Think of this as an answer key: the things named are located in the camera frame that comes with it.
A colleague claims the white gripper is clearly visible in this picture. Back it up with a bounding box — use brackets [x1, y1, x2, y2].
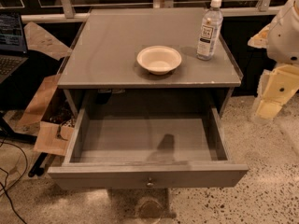
[248, 24, 299, 119]

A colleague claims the clear plastic water bottle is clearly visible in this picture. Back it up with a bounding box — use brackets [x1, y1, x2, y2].
[196, 0, 223, 61]

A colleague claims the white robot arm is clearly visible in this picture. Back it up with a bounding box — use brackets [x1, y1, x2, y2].
[248, 0, 299, 120]

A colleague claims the round metal drawer knob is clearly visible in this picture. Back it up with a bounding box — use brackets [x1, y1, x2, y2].
[146, 177, 154, 189]

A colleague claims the grey cabinet with glass top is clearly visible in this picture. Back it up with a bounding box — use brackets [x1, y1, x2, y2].
[56, 7, 244, 117]

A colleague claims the grey open top drawer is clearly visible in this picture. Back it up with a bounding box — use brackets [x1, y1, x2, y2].
[48, 107, 249, 189]

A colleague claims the white paper bowl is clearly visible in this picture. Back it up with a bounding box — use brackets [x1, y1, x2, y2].
[136, 46, 182, 75]

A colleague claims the open cardboard box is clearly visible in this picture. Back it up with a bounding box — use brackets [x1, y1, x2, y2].
[17, 21, 74, 156]

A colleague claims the open laptop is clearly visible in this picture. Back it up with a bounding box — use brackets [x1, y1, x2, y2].
[0, 11, 28, 84]

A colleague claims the metal railing frame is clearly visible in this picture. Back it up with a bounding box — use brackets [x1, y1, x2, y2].
[0, 0, 299, 24]

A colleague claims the black floor cable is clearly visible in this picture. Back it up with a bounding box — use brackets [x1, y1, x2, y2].
[0, 137, 30, 224]

